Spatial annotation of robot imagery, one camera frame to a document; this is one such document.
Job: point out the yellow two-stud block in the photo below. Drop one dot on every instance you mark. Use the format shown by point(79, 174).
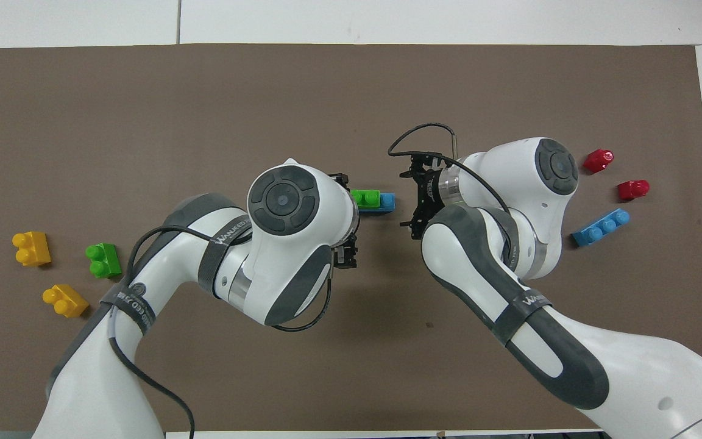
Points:
point(33, 249)
point(67, 301)

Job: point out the green two-stud block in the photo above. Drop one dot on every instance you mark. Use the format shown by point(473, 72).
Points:
point(105, 261)
point(366, 198)

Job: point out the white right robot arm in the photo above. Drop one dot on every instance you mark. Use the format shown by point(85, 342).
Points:
point(631, 366)

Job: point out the red one-stud block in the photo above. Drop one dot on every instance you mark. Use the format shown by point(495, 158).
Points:
point(599, 161)
point(633, 190)

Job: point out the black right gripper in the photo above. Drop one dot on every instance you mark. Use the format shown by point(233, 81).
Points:
point(430, 192)

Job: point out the blue three-stud block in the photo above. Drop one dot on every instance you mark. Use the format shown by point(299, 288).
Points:
point(387, 202)
point(601, 228)

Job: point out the brown table mat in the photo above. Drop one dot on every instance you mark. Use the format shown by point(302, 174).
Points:
point(205, 110)

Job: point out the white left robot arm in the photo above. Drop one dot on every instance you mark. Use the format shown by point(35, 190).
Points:
point(290, 244)

